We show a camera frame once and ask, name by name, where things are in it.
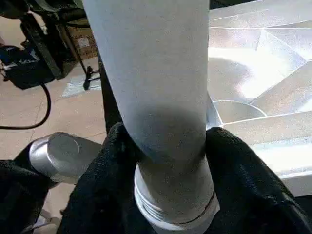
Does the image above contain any black metal table frame leg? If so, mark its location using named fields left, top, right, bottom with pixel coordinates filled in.
left=20, top=0, right=64, bottom=81

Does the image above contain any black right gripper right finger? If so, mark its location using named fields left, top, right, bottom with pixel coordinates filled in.
left=206, top=126, right=312, bottom=234

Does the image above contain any white plastic table top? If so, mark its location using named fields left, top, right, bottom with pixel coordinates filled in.
left=133, top=0, right=312, bottom=234

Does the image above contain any black floor cable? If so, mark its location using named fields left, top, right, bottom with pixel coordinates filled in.
left=0, top=82, right=52, bottom=130

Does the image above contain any black work mat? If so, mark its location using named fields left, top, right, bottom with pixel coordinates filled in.
left=96, top=47, right=312, bottom=234

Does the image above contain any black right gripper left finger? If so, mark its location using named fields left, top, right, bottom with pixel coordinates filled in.
left=59, top=121, right=140, bottom=234

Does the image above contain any black equipment box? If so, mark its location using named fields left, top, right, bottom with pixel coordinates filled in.
left=0, top=45, right=56, bottom=90

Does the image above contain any grey rounded robot body shell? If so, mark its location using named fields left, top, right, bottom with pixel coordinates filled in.
left=28, top=131, right=103, bottom=184

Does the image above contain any white plastic table leg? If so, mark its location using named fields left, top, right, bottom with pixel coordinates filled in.
left=81, top=0, right=215, bottom=224

